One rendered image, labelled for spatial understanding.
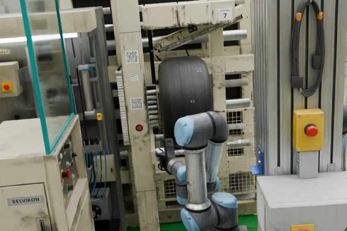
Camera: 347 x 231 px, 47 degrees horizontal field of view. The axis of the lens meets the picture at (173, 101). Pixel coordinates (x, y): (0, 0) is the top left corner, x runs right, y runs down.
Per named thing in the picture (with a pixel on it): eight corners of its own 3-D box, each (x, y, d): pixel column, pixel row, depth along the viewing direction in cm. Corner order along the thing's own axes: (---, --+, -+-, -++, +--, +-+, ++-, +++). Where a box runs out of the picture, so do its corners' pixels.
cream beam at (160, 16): (143, 30, 259) (141, 7, 255) (143, 27, 283) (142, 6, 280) (236, 23, 262) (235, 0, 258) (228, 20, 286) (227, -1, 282)
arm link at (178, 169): (180, 188, 183) (179, 171, 181) (171, 179, 193) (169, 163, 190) (195, 183, 186) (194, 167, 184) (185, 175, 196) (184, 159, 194)
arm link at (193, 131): (221, 231, 179) (215, 115, 164) (191, 241, 173) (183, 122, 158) (207, 218, 189) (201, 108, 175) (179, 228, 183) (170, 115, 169)
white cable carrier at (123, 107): (124, 145, 253) (115, 71, 240) (124, 142, 258) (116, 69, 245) (130, 144, 253) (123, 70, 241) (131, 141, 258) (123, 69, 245)
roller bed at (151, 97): (133, 131, 291) (129, 92, 283) (134, 125, 306) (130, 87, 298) (160, 129, 292) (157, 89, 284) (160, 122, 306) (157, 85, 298)
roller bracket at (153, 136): (152, 165, 245) (150, 150, 242) (151, 142, 283) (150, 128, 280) (157, 164, 245) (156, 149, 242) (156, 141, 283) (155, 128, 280)
